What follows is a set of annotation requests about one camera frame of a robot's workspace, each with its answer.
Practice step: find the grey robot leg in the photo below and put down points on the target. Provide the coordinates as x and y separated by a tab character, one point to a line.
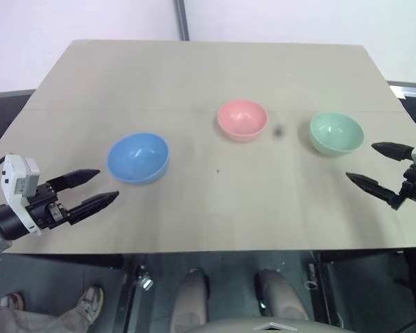
190	301
281	298

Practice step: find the grey robot left leg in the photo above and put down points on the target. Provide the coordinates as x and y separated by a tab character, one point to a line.
190	301

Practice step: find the green bowl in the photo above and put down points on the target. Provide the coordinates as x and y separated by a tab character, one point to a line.
336	133

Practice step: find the grey robot torso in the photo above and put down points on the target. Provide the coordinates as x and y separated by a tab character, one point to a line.
256	326

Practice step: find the dark platform beside table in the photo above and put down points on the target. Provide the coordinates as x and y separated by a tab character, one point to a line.
3	111

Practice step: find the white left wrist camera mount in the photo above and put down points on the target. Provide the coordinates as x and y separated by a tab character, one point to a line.
15	184

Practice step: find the grey sneaker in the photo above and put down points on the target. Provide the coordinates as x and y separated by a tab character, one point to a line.
91	301

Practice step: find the grey robot right leg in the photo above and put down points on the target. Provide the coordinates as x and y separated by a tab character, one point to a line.
281	298

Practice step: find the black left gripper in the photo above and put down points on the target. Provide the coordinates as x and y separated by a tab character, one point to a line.
43	208

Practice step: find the grey vertical pole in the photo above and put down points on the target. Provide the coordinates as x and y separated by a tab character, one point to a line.
182	17

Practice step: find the dark equipment beside table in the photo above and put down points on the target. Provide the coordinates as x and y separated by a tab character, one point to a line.
410	100

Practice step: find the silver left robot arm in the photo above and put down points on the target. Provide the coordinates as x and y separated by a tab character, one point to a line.
5	222

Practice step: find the grey trouser leg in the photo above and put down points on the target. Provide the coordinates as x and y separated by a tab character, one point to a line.
31	320

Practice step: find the pink-red bowl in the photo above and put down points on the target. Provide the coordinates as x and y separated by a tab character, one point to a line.
242	119

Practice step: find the blue bowl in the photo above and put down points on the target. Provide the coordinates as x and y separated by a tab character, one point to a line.
138	157

